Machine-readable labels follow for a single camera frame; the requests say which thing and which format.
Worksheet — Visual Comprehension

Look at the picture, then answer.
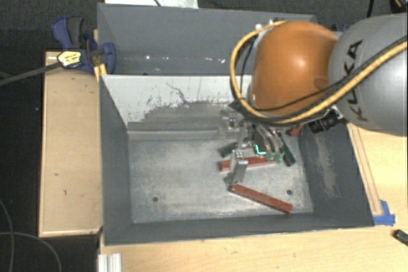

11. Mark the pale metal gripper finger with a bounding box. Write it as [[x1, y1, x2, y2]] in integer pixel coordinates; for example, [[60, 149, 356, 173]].
[[219, 108, 244, 135], [224, 150, 250, 186]]

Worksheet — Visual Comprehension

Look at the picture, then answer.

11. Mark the red-brown flat block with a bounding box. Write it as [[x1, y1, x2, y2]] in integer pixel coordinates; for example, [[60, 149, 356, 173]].
[[227, 184, 294, 215], [288, 123, 306, 137], [217, 155, 279, 172]]

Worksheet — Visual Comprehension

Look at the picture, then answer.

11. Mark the dark green flat block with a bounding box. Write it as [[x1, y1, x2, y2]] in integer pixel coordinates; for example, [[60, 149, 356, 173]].
[[279, 136, 298, 168], [217, 142, 239, 157]]

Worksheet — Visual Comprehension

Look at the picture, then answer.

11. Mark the grey metal bin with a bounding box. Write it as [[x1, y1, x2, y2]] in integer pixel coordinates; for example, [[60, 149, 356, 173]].
[[96, 2, 375, 246]]

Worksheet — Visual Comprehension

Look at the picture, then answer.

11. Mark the pale wood board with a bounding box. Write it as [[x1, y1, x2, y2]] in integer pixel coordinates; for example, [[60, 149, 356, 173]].
[[38, 50, 105, 238]]

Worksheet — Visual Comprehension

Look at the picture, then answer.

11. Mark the black cylinder on white bracket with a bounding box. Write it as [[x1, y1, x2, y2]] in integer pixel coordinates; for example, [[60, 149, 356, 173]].
[[308, 110, 344, 134]]

